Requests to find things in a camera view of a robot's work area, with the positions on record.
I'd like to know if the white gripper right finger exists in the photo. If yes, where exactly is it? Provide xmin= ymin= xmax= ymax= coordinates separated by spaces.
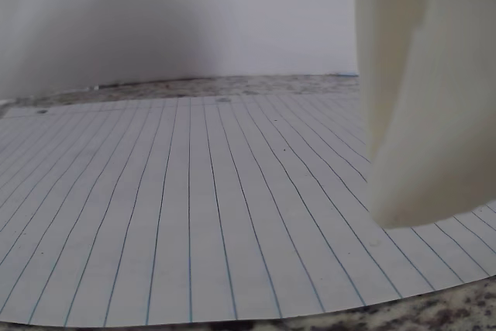
xmin=370 ymin=0 xmax=496 ymax=229

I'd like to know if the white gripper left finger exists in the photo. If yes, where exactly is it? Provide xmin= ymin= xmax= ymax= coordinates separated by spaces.
xmin=354 ymin=0 xmax=433 ymax=164

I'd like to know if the lined paper sheet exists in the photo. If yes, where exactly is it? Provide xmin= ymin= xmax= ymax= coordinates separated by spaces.
xmin=0 ymin=91 xmax=496 ymax=327

